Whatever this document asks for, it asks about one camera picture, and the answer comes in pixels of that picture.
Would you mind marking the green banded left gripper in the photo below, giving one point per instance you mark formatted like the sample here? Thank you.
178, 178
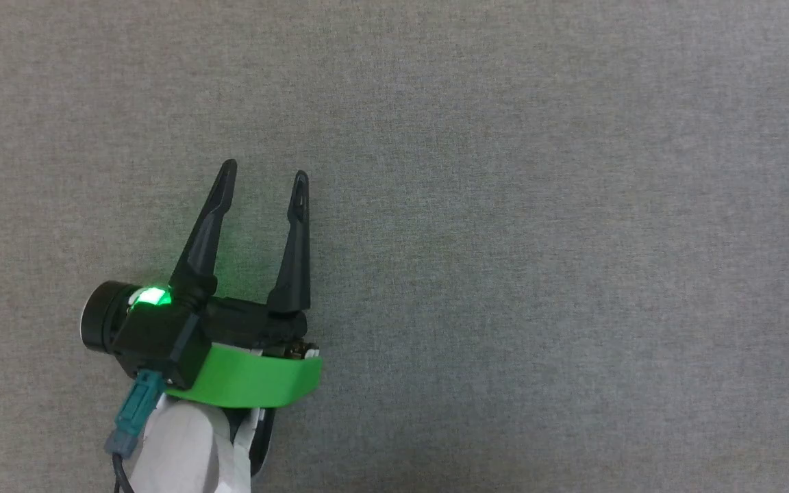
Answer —
251, 373

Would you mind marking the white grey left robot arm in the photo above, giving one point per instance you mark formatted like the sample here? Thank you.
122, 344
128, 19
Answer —
189, 452

